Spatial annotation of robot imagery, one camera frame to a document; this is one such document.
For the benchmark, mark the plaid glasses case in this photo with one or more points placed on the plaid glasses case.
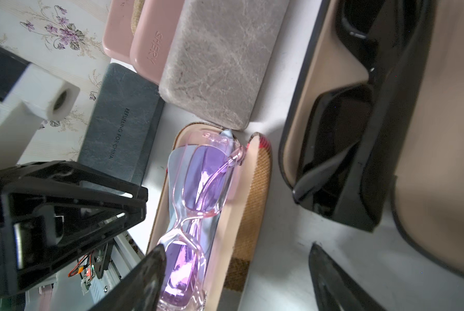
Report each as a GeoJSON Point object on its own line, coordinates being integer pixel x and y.
{"type": "Point", "coordinates": [238, 227]}

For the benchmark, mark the pink purple sunglasses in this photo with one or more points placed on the pink purple sunglasses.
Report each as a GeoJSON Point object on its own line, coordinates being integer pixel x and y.
{"type": "Point", "coordinates": [199, 177]}

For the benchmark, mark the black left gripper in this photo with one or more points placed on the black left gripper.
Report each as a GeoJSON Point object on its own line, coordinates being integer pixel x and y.
{"type": "Point", "coordinates": [52, 213]}

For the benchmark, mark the black tan glasses case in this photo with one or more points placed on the black tan glasses case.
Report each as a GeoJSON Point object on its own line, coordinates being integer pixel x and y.
{"type": "Point", "coordinates": [426, 194]}

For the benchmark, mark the pink case white glasses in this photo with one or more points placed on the pink case white glasses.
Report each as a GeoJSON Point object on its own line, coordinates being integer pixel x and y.
{"type": "Point", "coordinates": [153, 38]}

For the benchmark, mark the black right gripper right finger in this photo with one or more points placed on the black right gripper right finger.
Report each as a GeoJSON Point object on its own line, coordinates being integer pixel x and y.
{"type": "Point", "coordinates": [334, 289]}

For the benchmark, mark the teal glasses case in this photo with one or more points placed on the teal glasses case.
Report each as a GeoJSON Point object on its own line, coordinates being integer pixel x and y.
{"type": "Point", "coordinates": [123, 125]}

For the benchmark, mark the beige glasses case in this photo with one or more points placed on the beige glasses case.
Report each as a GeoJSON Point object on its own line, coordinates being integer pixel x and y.
{"type": "Point", "coordinates": [136, 14]}

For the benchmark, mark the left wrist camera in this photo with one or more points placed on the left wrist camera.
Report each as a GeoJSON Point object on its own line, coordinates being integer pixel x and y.
{"type": "Point", "coordinates": [29, 94]}

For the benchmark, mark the grey glasses case red glasses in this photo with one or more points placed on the grey glasses case red glasses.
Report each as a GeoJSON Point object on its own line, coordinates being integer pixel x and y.
{"type": "Point", "coordinates": [219, 56]}

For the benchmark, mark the aluminium rail frame front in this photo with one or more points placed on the aluminium rail frame front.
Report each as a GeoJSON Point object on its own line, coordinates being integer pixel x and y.
{"type": "Point", "coordinates": [61, 292]}

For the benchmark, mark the black sunglasses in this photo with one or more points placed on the black sunglasses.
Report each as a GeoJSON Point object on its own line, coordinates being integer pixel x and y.
{"type": "Point", "coordinates": [356, 128]}

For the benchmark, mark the pink glasses case left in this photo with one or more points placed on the pink glasses case left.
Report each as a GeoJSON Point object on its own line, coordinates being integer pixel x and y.
{"type": "Point", "coordinates": [118, 37]}

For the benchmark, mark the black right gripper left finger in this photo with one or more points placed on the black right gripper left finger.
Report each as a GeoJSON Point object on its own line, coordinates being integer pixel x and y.
{"type": "Point", "coordinates": [141, 288]}

